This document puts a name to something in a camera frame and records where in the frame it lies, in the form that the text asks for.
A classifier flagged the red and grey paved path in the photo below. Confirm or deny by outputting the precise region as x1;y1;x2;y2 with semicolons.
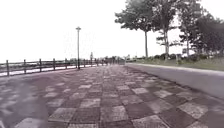
0;64;224;128

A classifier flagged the street lamp pole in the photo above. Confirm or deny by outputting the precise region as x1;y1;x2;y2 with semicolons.
75;26;82;70

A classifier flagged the row of trees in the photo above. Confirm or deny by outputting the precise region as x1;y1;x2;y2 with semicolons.
114;0;224;61

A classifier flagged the grass strip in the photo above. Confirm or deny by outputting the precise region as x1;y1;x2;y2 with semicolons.
128;57;224;72

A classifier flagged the water surface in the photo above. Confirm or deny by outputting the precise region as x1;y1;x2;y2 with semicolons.
0;63;98;78

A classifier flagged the dark wooden rail fence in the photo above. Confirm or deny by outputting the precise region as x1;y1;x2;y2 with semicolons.
0;57;126;77

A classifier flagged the low grey concrete wall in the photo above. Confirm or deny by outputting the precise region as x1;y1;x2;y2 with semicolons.
124;62;224;100

